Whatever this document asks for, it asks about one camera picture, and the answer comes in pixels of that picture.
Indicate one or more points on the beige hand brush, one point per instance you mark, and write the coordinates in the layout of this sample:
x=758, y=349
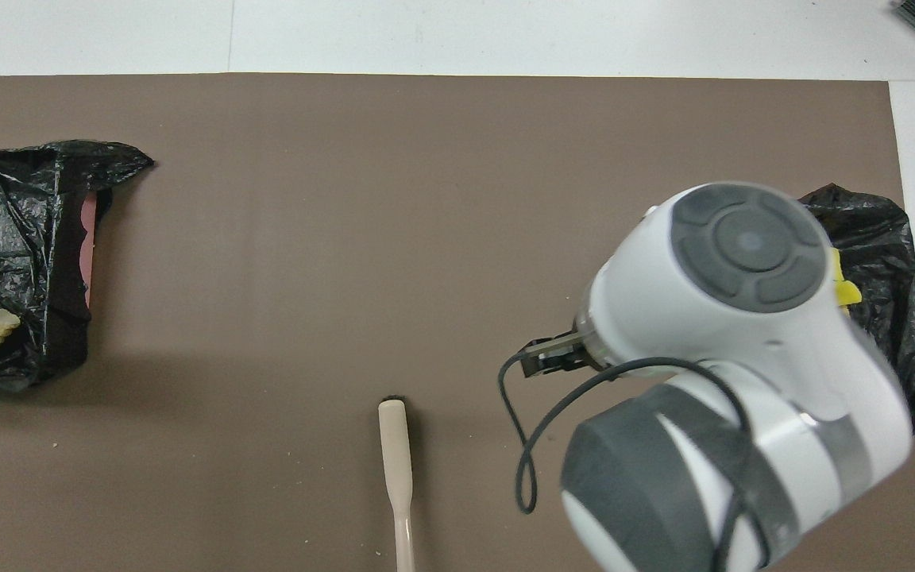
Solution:
x=395, y=453

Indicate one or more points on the black bag lined pink bin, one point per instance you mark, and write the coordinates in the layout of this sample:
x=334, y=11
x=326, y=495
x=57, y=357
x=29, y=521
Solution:
x=21, y=222

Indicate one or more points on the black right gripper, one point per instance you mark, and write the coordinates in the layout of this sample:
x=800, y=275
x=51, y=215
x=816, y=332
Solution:
x=557, y=356

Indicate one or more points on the large yellow sponge piece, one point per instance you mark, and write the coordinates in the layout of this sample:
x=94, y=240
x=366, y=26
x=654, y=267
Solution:
x=847, y=292

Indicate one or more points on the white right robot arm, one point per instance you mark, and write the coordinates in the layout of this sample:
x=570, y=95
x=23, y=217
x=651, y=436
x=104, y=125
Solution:
x=743, y=334

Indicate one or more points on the brown table mat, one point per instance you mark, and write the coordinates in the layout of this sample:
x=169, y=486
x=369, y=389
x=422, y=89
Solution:
x=346, y=199

